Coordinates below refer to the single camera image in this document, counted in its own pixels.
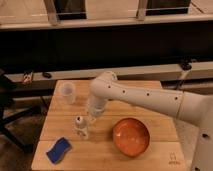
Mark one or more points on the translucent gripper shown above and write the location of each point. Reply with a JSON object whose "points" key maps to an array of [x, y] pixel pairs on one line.
{"points": [[90, 118]]}

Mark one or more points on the small white bottle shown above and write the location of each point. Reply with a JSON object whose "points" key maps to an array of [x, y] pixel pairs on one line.
{"points": [[81, 127]]}

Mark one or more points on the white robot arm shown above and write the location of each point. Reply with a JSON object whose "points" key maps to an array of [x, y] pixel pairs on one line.
{"points": [[195, 109]]}

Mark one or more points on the clear plastic cup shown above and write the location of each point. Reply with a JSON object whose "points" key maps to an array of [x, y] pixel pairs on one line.
{"points": [[68, 92]]}

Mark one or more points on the orange bowl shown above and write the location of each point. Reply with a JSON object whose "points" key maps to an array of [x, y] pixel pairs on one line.
{"points": [[131, 137]]}

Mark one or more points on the blue sponge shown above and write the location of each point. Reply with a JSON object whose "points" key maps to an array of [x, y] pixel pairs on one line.
{"points": [[58, 150]]}

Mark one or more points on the small black object on ledge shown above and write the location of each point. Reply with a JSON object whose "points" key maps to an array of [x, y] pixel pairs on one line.
{"points": [[46, 75]]}

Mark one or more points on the red white object on ledge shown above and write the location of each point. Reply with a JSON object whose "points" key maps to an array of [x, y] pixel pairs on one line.
{"points": [[28, 77]]}

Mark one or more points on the black clamp with cable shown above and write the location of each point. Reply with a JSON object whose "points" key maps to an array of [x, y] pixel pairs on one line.
{"points": [[186, 66]]}

